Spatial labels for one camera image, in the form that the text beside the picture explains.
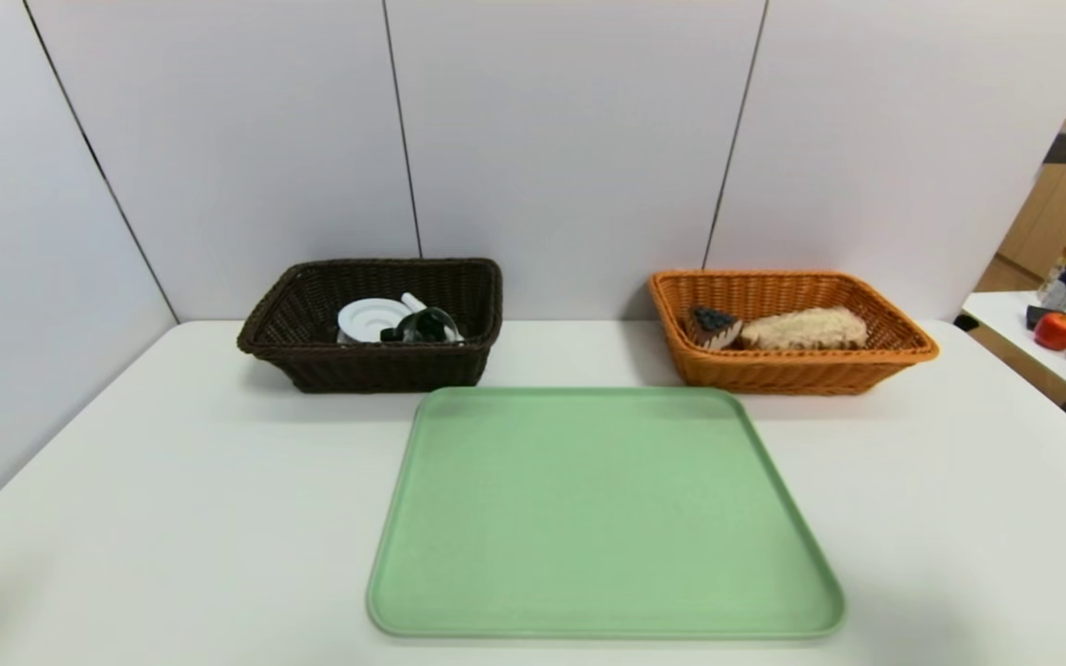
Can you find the orange wicker basket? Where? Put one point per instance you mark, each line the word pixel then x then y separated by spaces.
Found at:
pixel 774 375

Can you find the chocolate blueberry cake slice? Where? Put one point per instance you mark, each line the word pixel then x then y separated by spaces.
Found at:
pixel 713 326

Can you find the red apple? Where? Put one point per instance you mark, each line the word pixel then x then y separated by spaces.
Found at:
pixel 1058 331

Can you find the clear glass bottle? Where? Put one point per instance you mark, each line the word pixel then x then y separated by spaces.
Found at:
pixel 1054 296

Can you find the dark brown wicker basket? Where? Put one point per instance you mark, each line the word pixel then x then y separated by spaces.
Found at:
pixel 376 370

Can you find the light green plastic tray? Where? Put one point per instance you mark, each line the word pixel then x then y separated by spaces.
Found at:
pixel 588 518

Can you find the white tape roll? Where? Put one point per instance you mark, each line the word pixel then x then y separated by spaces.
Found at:
pixel 366 319

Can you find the swirled brown bread loaf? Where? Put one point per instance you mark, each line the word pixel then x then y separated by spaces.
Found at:
pixel 806 328

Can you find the white side table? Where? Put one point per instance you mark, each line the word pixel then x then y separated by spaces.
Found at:
pixel 1005 319

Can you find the white marker pen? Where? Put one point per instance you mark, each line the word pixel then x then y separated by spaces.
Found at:
pixel 413 302

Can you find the grey plaque on cabinet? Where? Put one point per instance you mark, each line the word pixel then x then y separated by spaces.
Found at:
pixel 1062 148

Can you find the wooden cabinet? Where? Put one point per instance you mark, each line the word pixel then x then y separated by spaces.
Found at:
pixel 1060 213

